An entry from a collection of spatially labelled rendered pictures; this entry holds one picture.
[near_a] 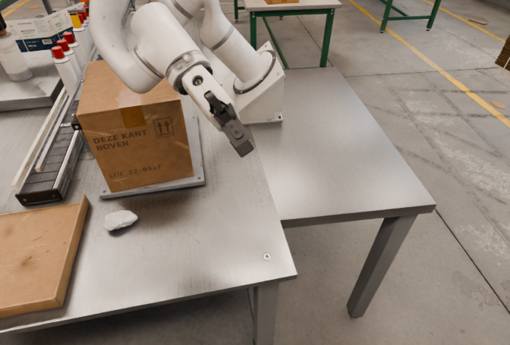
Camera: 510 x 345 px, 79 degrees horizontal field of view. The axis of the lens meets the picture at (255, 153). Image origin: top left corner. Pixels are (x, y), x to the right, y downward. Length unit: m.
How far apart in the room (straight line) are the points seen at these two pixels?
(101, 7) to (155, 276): 0.57
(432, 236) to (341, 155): 1.13
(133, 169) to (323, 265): 1.18
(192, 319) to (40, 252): 0.68
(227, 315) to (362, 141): 0.86
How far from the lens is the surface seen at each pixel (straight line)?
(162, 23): 0.63
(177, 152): 0.90
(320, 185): 0.97
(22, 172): 1.09
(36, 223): 1.04
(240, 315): 1.40
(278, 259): 0.80
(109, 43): 0.66
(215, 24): 1.14
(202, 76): 0.55
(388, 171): 1.08
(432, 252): 2.03
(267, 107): 1.17
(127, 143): 0.87
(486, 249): 2.20
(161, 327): 1.43
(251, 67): 1.20
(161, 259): 0.83
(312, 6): 2.86
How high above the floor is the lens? 1.52
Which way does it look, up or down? 41 degrees down
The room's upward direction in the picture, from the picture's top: straight up
